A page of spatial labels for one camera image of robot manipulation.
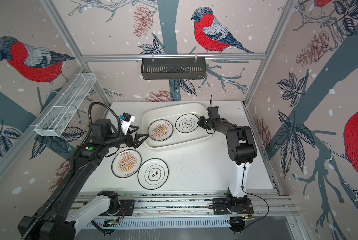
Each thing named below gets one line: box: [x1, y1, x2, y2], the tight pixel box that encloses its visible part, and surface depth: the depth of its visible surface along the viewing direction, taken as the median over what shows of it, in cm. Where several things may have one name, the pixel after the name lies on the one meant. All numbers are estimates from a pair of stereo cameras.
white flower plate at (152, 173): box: [137, 158, 169, 190], surface depth 87 cm
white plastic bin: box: [142, 123, 213, 150], surface depth 100 cm
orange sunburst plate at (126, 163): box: [111, 149, 142, 179], surface depth 90 cm
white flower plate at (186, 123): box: [175, 113, 199, 133], surface depth 109 cm
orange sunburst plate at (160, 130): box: [147, 119, 174, 142], surface depth 105 cm
